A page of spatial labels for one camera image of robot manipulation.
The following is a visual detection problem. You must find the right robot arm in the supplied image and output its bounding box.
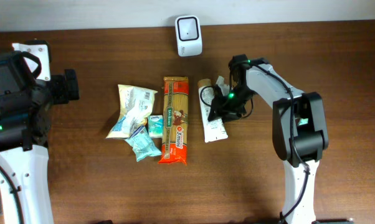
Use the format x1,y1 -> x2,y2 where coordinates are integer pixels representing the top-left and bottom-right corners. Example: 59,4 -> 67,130
207,54 -> 329,223

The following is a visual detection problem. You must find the green Kleenex tissue pack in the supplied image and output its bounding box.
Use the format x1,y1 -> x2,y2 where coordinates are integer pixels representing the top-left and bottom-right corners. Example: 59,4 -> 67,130
148,115 -> 163,138

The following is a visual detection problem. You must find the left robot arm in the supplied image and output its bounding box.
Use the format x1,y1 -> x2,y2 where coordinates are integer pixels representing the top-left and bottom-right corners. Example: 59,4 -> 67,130
0,50 -> 80,223

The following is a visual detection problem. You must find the white cream tube gold cap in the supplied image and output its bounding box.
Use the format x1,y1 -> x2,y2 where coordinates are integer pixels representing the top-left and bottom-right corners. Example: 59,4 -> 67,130
197,79 -> 228,143

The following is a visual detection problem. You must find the small teal snack bag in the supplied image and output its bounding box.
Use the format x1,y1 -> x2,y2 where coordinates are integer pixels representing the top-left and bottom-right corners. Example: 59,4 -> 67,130
125,126 -> 162,162

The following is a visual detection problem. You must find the cream white snack bag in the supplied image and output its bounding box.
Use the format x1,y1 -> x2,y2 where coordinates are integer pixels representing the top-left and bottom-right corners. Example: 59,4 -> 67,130
106,84 -> 157,139

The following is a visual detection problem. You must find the white barcode scanner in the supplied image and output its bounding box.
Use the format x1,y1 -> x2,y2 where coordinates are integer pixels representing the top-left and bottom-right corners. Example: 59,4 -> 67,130
174,15 -> 202,57

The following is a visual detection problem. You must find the orange spaghetti pasta pack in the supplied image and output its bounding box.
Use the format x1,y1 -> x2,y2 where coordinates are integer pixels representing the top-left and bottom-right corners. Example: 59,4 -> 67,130
159,77 -> 189,164

